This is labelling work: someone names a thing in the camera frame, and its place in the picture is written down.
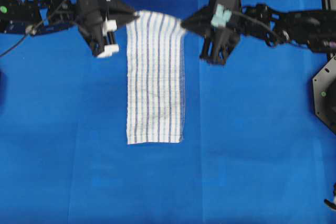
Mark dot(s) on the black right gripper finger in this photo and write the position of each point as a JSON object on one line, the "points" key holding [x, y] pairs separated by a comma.
{"points": [[206, 31], [200, 19]]}

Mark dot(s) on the black clamp at edge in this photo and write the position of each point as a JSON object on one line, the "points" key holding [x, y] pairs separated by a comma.
{"points": [[331, 203]]}

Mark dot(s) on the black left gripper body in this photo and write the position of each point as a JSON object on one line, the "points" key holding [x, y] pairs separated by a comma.
{"points": [[95, 28]]}

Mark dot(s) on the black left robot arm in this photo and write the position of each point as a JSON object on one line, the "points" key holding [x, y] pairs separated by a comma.
{"points": [[38, 17]]}

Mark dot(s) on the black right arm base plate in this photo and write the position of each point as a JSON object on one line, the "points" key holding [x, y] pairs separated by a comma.
{"points": [[323, 83]]}

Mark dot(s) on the blue striped white towel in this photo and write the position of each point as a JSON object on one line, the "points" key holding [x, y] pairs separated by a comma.
{"points": [[156, 79]]}

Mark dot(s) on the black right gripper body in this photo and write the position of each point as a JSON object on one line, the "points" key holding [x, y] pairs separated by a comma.
{"points": [[222, 24]]}

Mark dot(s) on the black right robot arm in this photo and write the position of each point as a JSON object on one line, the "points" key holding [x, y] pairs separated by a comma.
{"points": [[304, 29]]}

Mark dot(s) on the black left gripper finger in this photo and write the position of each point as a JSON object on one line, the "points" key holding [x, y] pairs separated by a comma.
{"points": [[114, 22], [118, 7]]}

